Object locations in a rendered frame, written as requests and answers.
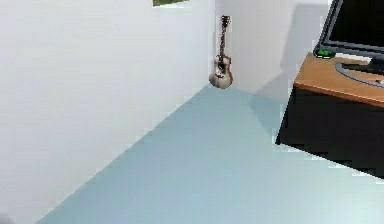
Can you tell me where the brown acoustic guitar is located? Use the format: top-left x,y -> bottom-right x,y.
208,14 -> 234,90

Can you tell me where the black cabinet with wooden top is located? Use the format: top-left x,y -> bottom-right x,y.
275,52 -> 384,180

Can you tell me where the black alarm clock green display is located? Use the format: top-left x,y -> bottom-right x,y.
313,47 -> 336,60

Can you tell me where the black television set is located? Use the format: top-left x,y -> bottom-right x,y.
317,0 -> 384,89

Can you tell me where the green framed wall picture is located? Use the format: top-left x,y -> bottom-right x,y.
152,0 -> 190,8

